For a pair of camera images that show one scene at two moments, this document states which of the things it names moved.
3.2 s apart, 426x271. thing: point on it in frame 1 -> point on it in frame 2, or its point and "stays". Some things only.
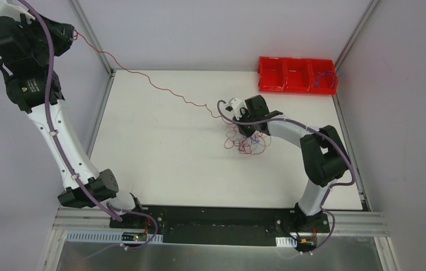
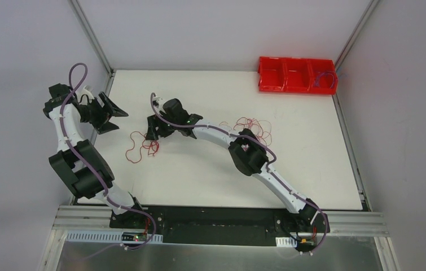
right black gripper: x=245 y=129 -> x=159 y=126
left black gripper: x=65 y=34 -> x=97 y=113
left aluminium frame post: x=92 y=36 stays
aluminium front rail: x=86 y=218 stays
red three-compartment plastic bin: x=285 y=74 stays
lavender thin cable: x=324 y=73 stays
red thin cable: x=146 y=77 -> x=152 y=145
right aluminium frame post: x=356 y=34 stays
